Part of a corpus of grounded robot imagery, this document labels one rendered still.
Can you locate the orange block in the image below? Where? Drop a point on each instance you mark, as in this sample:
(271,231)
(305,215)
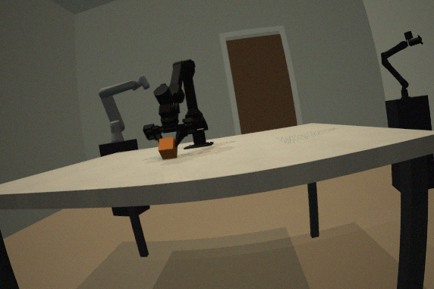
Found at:
(167,149)

